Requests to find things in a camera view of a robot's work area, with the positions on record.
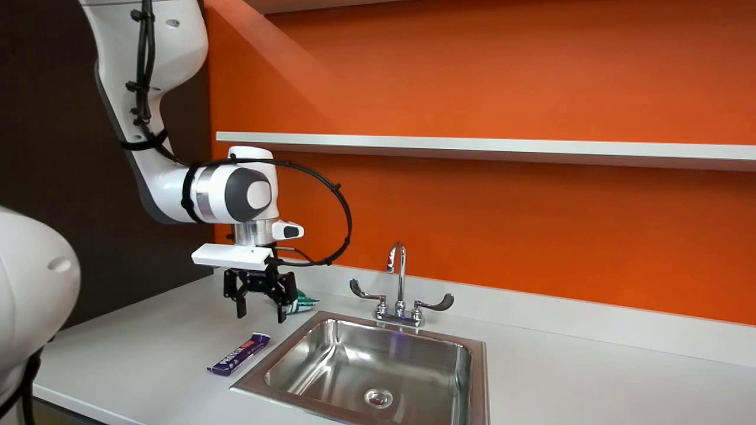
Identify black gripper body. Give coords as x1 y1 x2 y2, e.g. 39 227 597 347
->
223 264 300 304

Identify round metal sink drain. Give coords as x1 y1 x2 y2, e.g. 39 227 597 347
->
363 384 395 411

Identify purple protein bar packet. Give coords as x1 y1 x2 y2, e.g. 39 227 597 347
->
206 330 271 378

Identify chrome two-handle faucet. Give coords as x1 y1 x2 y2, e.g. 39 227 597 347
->
348 240 459 333

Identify dark cabinet side panel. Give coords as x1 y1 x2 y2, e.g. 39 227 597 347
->
0 0 217 325

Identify green snack packet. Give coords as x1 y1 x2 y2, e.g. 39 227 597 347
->
291 290 322 314

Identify high wall shelf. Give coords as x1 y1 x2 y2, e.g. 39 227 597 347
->
243 0 400 16

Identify white wall shelf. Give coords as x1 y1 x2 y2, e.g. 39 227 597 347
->
216 130 756 172

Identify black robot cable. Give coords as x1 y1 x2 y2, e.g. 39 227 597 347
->
125 0 354 270

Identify stainless steel sink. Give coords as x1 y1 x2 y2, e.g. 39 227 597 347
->
232 309 492 425

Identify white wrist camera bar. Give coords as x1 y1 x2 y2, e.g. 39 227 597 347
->
190 240 275 274

